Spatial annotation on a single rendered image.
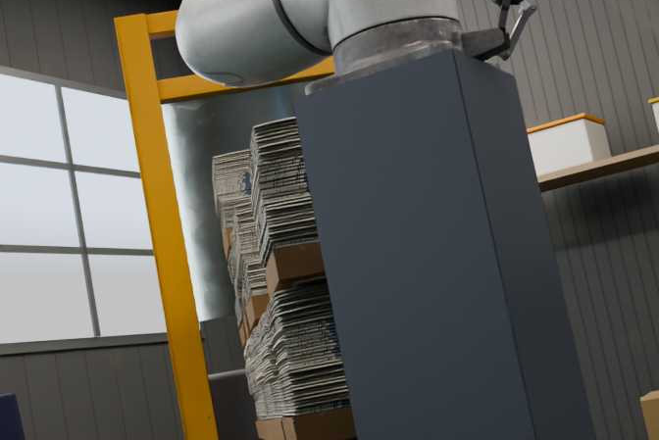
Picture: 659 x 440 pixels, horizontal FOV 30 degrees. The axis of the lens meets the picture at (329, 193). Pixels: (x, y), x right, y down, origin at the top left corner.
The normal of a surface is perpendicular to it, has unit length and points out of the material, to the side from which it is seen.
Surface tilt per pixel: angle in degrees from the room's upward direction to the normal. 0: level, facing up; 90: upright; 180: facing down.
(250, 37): 122
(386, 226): 90
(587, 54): 90
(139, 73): 90
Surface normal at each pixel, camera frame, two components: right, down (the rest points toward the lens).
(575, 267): -0.47, -0.06
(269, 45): -0.27, 0.70
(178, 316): 0.10, -0.18
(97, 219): 0.87, -0.24
